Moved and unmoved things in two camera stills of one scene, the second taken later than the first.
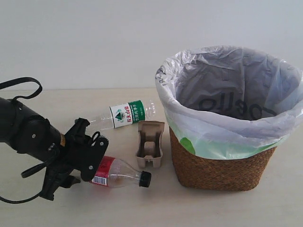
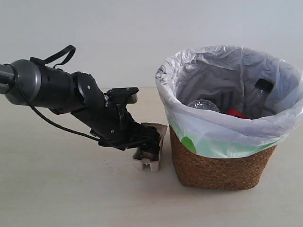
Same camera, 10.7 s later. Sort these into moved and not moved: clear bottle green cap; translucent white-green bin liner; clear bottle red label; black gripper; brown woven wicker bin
Moved: clear bottle red label; black gripper; clear bottle green cap
Not moved: translucent white-green bin liner; brown woven wicker bin
